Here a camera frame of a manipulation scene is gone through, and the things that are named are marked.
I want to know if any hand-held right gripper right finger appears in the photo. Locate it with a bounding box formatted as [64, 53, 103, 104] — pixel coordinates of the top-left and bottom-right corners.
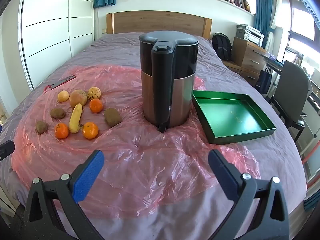
[208, 149, 290, 240]

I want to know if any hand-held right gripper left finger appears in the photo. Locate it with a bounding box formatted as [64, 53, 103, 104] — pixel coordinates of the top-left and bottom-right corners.
[24, 149, 105, 240]

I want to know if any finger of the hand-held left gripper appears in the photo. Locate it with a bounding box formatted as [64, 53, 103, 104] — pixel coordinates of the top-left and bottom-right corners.
[0, 140, 15, 162]

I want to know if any green square tray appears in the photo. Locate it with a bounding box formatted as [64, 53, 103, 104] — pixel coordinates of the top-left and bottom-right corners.
[192, 91, 277, 145]

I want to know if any yellow banana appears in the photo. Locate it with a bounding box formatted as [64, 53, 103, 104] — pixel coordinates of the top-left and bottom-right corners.
[69, 103, 84, 134]

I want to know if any brown kiwi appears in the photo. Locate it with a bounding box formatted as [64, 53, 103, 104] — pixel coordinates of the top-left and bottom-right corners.
[50, 108, 66, 119]
[35, 120, 48, 134]
[104, 108, 122, 128]

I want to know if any yellow citrus fruit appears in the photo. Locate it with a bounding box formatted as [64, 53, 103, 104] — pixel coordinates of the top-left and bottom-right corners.
[57, 90, 70, 103]

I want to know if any small striped yellow squash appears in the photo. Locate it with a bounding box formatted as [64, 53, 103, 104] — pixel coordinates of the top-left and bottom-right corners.
[87, 87, 102, 101]

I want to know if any orange tangerine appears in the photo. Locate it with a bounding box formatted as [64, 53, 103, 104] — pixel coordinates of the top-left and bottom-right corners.
[82, 122, 99, 140]
[54, 123, 69, 139]
[89, 99, 104, 113]

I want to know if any pink plastic sheet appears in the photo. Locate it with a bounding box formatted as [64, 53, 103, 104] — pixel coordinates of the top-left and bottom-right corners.
[11, 64, 262, 218]

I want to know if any large orange-yellow apple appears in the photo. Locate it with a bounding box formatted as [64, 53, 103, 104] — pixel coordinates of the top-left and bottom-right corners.
[69, 89, 88, 108]

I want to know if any smartphone in red case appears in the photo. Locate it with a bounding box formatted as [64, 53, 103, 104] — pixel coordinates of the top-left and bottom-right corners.
[51, 74, 76, 89]

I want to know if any black and copper electric kettle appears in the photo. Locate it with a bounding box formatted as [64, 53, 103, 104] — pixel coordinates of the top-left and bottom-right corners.
[139, 31, 200, 133]

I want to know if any dark blue bag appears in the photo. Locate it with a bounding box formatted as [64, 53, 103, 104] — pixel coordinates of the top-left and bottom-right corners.
[255, 66, 272, 94]

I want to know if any grey office chair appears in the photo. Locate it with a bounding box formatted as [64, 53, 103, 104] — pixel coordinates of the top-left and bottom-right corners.
[269, 60, 310, 142]

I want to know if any wooden dresser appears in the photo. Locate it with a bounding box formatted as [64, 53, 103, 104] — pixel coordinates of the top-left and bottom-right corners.
[231, 37, 267, 88]

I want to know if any cluttered desk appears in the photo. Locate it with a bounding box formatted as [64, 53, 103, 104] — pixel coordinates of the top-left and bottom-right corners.
[264, 52, 288, 74]

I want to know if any black backpack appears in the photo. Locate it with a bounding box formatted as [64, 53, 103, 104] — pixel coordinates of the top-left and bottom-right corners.
[212, 32, 233, 61]

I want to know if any white wardrobe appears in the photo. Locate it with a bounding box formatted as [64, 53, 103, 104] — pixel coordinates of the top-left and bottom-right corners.
[21, 0, 97, 90]

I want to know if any white printer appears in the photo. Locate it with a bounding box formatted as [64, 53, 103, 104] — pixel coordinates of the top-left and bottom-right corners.
[236, 24, 265, 47]

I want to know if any wooden headboard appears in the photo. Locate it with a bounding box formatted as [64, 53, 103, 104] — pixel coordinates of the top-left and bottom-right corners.
[106, 11, 213, 39]

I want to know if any large window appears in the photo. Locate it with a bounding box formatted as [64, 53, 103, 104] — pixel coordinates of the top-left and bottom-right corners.
[275, 0, 320, 85]

